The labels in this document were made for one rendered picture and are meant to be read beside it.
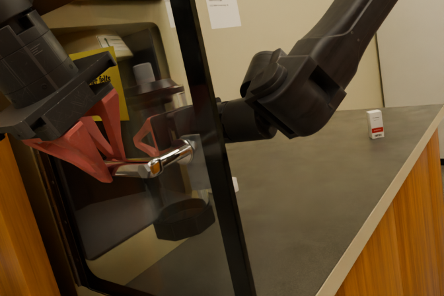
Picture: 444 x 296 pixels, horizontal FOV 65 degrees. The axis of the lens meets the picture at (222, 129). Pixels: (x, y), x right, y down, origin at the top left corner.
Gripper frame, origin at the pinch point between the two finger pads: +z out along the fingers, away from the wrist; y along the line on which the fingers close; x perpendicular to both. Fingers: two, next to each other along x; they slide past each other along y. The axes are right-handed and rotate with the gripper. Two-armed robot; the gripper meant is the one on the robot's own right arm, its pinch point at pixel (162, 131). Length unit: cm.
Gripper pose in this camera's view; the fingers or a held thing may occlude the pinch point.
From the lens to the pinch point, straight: 56.4
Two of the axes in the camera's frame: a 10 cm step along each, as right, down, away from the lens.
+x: 2.5, 9.6, 1.5
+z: -7.7, 1.0, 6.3
